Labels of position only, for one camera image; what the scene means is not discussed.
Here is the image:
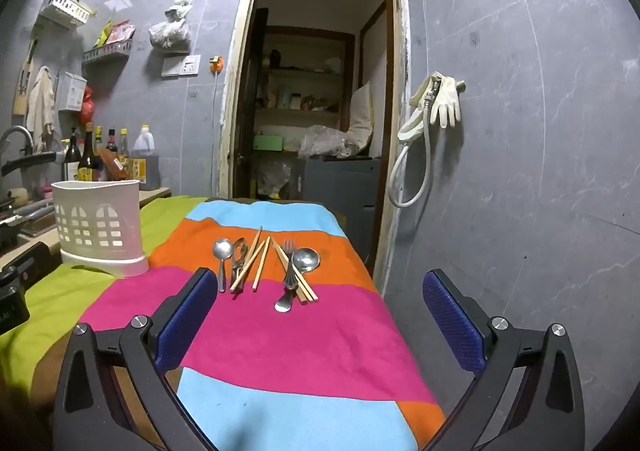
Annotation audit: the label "dark grey storage box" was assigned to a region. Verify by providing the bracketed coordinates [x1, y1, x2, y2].
[290, 156, 382, 252]

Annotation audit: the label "metal kitchen tool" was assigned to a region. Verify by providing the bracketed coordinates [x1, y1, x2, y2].
[231, 237, 249, 293]

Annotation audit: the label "hanging plastic bag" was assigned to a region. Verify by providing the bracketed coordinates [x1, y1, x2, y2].
[148, 0, 193, 52]

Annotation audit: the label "clear plastic bag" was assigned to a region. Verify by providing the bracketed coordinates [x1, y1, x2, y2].
[298, 125, 359, 160]

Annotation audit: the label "white wall basket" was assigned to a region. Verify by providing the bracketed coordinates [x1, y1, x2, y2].
[39, 0, 98, 30]

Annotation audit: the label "wall socket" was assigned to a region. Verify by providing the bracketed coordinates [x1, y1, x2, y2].
[162, 54, 202, 78]

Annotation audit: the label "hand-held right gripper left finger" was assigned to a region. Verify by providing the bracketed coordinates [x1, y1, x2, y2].
[52, 267, 221, 451]

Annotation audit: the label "brown wooden board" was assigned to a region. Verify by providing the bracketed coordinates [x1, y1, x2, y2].
[96, 147, 130, 182]

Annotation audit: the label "white wall box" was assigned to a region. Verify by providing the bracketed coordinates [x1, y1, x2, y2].
[58, 72, 89, 112]

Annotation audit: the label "metal fork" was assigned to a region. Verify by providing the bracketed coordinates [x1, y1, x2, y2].
[281, 238, 299, 293]

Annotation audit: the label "white plastic utensil holder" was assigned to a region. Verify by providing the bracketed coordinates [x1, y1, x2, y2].
[51, 179, 150, 279]

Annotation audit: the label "white hose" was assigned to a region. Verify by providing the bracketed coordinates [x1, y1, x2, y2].
[388, 81, 434, 208]

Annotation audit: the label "wooden shelf unit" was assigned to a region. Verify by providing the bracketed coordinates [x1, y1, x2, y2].
[250, 26, 357, 152]

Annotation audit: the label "cream rubber glove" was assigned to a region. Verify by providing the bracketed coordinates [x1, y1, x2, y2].
[429, 73, 467, 130]

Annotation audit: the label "clear glass bottle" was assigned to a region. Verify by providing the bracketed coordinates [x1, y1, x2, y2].
[118, 128, 132, 178]

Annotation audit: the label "white pillow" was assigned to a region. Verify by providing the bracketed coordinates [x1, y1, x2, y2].
[348, 81, 375, 152]

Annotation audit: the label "snack packets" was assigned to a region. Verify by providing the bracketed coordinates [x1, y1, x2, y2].
[95, 20, 136, 50]

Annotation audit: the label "grey wall shelf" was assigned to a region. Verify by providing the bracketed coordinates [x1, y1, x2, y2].
[82, 40, 135, 64]

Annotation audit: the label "hanging wooden cutting board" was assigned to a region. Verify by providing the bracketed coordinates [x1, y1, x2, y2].
[12, 38, 39, 117]

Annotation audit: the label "dark bottle white label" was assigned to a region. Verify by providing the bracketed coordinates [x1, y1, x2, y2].
[64, 127, 83, 182]

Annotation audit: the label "hanging white towel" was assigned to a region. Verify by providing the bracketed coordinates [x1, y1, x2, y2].
[26, 66, 56, 140]

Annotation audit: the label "metal faucet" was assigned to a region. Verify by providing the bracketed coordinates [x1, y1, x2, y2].
[0, 126, 35, 158]

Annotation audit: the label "wooden door frame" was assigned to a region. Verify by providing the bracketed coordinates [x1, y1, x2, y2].
[217, 0, 412, 293]

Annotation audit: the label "large metal spoon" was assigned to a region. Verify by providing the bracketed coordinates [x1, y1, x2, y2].
[274, 248, 321, 314]

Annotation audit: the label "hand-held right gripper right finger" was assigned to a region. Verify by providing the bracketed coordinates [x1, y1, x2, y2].
[422, 269, 586, 451]

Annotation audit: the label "small metal spoon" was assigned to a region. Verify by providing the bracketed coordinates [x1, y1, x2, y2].
[213, 239, 234, 293]

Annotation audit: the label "wooden chopstick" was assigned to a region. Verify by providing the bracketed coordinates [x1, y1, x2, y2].
[239, 226, 264, 282]
[270, 237, 319, 303]
[230, 241, 266, 294]
[276, 251, 312, 305]
[252, 236, 271, 291]

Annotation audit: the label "soy sauce bottle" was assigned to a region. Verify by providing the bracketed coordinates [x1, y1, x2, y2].
[80, 123, 102, 182]

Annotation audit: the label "colourful striped cloth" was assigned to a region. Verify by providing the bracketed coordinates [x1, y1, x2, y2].
[0, 196, 447, 451]

